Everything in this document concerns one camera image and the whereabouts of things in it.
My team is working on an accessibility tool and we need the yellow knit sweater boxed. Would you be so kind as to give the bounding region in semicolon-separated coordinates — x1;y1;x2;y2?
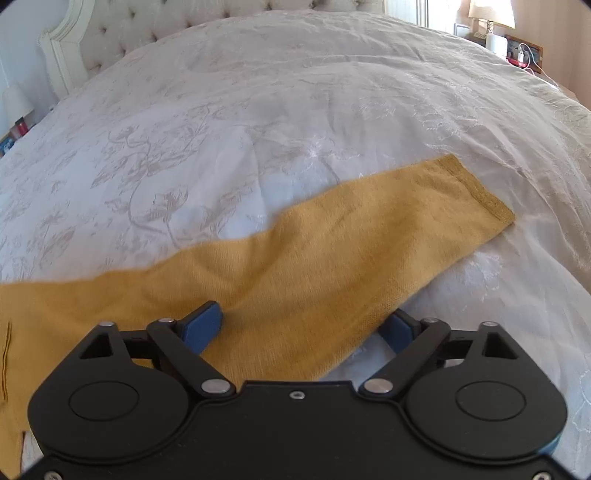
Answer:
1;155;515;476

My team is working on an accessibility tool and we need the white floral bedspread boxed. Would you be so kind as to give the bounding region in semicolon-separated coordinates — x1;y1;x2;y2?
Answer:
1;10;590;477

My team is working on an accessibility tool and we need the red cylindrical container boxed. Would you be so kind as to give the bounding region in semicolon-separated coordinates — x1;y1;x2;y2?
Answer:
15;117;29;137

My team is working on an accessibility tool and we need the cream tufted headboard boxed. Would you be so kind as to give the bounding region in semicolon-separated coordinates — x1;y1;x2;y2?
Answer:
39;0;386;99

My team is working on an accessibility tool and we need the white charger with cables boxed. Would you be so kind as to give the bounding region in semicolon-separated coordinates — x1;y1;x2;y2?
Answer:
505;35;560;89

